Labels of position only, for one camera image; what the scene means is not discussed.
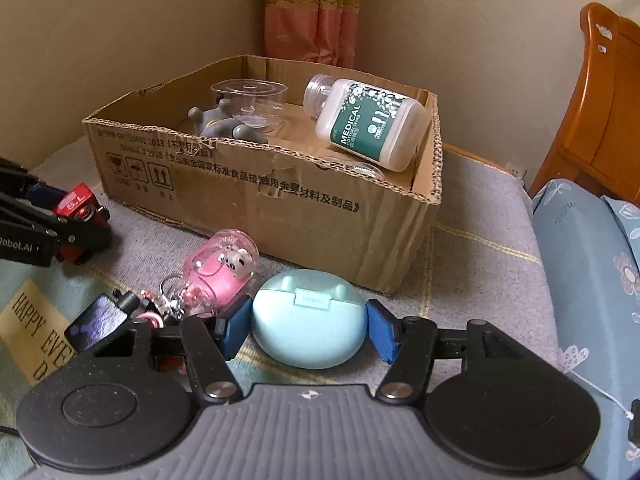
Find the white plastic swab bottle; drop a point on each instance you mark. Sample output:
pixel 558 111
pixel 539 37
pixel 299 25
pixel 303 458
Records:
pixel 370 125

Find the blue floral pillow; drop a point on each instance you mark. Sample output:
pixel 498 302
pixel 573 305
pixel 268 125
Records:
pixel 627 230
pixel 575 270

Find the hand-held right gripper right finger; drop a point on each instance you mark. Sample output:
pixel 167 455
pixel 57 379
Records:
pixel 382 332

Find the cardboard box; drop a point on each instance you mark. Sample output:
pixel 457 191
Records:
pixel 300 230

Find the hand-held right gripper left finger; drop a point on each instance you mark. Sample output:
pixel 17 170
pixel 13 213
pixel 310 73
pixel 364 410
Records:
pixel 235 330

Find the pink striped curtain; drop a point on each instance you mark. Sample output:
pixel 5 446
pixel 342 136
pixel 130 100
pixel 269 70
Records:
pixel 310 20

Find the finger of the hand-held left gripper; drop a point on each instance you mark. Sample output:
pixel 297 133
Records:
pixel 30 187
pixel 80 242

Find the light blue earbuds case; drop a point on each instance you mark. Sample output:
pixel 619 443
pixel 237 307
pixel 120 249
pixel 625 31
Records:
pixel 305 330

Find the red toy train car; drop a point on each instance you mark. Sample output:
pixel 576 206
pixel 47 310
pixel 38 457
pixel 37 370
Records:
pixel 75 199

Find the black toy train car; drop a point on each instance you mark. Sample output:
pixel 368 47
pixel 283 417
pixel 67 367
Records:
pixel 97 322

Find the clear round plastic jar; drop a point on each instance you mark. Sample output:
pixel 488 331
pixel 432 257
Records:
pixel 357 169

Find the grey hippo toy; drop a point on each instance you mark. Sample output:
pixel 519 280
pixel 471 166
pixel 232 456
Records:
pixel 225 127

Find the white wall outlet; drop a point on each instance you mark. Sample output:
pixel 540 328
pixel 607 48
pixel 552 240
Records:
pixel 516 170

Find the wooden bed headboard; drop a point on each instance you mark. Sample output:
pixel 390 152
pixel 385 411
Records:
pixel 600 125

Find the clear square plastic container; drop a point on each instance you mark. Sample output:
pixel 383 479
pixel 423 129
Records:
pixel 250 92

